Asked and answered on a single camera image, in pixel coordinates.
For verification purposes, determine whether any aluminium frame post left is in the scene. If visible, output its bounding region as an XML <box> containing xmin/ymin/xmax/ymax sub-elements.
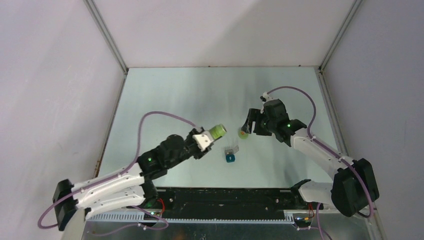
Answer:
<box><xmin>82</xmin><ymin>0</ymin><xmax>129</xmax><ymax>75</ymax></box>

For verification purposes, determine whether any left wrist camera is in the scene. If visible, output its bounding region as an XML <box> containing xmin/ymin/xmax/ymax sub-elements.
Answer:
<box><xmin>192</xmin><ymin>130</ymin><xmax>215</xmax><ymax>152</ymax></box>

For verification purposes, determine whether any green lidded black jar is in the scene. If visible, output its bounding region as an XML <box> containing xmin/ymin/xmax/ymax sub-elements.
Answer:
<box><xmin>209</xmin><ymin>123</ymin><xmax>227</xmax><ymax>141</ymax></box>

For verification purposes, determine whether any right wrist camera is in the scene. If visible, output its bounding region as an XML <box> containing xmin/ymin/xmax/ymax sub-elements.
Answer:
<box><xmin>260</xmin><ymin>91</ymin><xmax>274</xmax><ymax>114</ymax></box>

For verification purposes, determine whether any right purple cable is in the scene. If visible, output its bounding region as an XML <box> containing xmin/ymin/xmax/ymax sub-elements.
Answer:
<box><xmin>266</xmin><ymin>86</ymin><xmax>375</xmax><ymax>240</ymax></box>

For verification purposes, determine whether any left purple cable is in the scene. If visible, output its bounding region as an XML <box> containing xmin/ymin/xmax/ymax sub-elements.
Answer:
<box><xmin>37</xmin><ymin>111</ymin><xmax>205</xmax><ymax>231</ymax></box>

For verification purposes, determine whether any aluminium frame post right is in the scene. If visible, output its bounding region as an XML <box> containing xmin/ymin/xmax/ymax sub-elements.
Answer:
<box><xmin>318</xmin><ymin>0</ymin><xmax>364</xmax><ymax>73</ymax></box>

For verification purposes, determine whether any aluminium frame post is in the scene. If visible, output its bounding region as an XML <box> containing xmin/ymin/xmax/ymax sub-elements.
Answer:
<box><xmin>82</xmin><ymin>0</ymin><xmax>129</xmax><ymax>75</ymax></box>
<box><xmin>318</xmin><ymin>0</ymin><xmax>364</xmax><ymax>73</ymax></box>

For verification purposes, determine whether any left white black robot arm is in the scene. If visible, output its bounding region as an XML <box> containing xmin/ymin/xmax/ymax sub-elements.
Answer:
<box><xmin>53</xmin><ymin>128</ymin><xmax>222</xmax><ymax>231</ymax></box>

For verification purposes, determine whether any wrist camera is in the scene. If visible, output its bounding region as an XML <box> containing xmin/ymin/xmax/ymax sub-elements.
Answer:
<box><xmin>192</xmin><ymin>130</ymin><xmax>215</xmax><ymax>152</ymax></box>
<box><xmin>260</xmin><ymin>91</ymin><xmax>274</xmax><ymax>114</ymax></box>

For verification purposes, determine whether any purple cable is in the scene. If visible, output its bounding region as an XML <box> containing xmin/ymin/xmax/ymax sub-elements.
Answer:
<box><xmin>37</xmin><ymin>111</ymin><xmax>205</xmax><ymax>231</ymax></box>
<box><xmin>266</xmin><ymin>86</ymin><xmax>375</xmax><ymax>240</ymax></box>

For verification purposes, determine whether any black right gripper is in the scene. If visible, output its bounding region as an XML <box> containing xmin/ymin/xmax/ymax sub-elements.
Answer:
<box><xmin>241</xmin><ymin>108</ymin><xmax>276</xmax><ymax>137</ymax></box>

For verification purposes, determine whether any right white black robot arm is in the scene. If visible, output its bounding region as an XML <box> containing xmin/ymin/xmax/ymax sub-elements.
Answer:
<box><xmin>241</xmin><ymin>99</ymin><xmax>380</xmax><ymax>217</ymax></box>

